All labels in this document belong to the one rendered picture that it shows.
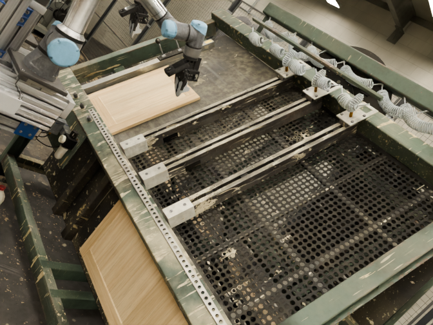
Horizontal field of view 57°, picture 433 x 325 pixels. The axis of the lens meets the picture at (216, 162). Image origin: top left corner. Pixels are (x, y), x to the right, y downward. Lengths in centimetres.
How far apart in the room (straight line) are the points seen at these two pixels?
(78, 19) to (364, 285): 145
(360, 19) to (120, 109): 638
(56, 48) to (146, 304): 119
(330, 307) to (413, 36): 655
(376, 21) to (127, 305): 694
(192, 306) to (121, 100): 140
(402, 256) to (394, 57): 611
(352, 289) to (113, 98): 171
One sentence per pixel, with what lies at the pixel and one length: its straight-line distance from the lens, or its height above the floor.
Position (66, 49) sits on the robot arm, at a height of 122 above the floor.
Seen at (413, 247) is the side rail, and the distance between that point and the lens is 172.
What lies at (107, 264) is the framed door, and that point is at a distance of 224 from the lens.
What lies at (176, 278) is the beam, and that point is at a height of 84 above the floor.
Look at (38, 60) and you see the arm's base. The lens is 186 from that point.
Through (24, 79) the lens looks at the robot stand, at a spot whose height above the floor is 101.
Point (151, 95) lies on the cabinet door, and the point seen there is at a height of 115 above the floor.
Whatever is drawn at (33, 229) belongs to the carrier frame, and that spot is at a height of 18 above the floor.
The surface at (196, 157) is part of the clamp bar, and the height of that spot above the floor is 114.
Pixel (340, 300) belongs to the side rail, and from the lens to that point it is 154.
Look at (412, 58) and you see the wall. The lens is 750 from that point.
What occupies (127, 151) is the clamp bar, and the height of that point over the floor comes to 93.
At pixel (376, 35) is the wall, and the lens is 791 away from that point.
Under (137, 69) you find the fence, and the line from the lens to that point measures 270.
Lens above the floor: 155
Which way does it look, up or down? 11 degrees down
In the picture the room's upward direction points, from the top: 40 degrees clockwise
